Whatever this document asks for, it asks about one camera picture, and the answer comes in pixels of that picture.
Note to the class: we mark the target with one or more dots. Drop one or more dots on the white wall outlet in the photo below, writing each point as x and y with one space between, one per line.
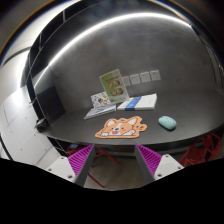
155 75
145 77
135 79
126 81

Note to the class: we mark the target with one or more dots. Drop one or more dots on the grey flat book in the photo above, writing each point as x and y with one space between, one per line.
98 111

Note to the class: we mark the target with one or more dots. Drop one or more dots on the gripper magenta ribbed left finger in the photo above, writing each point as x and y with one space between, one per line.
62 168

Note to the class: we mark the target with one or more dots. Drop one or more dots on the teal computer mouse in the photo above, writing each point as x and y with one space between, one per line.
167 122

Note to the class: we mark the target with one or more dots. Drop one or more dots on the white box with blue band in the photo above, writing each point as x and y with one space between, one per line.
146 102

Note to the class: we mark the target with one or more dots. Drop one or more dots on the colourful patterned booklet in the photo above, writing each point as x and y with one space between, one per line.
100 99

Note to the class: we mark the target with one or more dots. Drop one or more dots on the green standing menu card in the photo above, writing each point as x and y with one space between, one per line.
114 86

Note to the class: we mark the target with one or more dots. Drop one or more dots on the orange corgi mouse pad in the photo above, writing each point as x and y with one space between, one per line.
122 128

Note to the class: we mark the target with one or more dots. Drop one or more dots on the red geometric chair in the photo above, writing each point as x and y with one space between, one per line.
202 150

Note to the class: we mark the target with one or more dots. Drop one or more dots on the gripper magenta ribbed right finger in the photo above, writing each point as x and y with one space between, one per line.
153 165

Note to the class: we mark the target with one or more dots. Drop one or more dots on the black shelf frame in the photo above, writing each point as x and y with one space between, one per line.
71 21

